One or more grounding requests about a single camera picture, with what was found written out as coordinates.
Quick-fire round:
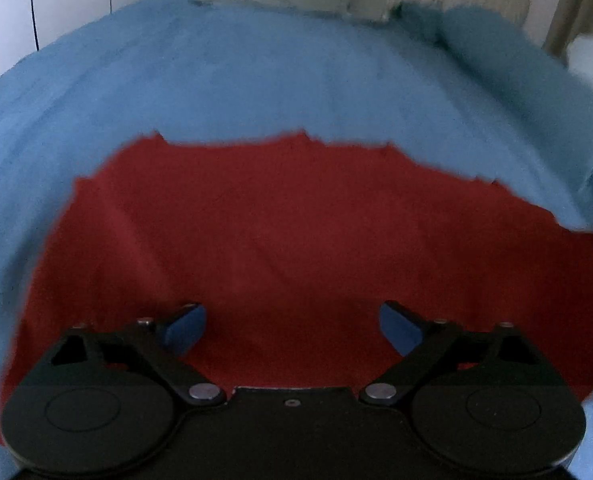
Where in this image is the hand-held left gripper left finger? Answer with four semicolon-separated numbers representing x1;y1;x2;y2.
46;302;227;407

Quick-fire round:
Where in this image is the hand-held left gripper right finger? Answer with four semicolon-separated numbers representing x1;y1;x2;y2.
359;300;547;406

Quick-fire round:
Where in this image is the red long-sleeved sweater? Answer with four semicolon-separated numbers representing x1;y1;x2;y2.
0;130;593;448

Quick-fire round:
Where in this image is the bed with blue sheet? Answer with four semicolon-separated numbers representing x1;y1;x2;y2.
0;0;593;480

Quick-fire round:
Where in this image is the folded blue duvet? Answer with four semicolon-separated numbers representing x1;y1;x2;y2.
391;2;593;237

